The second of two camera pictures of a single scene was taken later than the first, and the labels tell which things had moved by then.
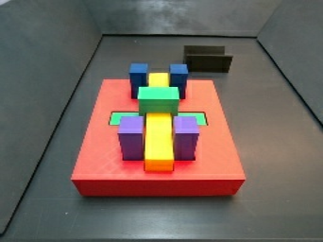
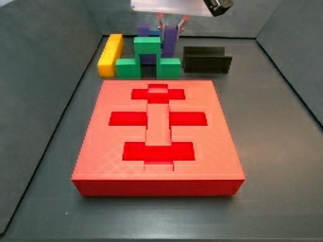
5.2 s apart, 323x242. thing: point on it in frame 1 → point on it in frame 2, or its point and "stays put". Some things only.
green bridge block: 158,101 → 128,67
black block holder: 206,59 stays put
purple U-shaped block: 185,135 → 168,44
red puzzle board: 212,175 stays put
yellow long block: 157,133 → 110,53
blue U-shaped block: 138,77 → 153,33
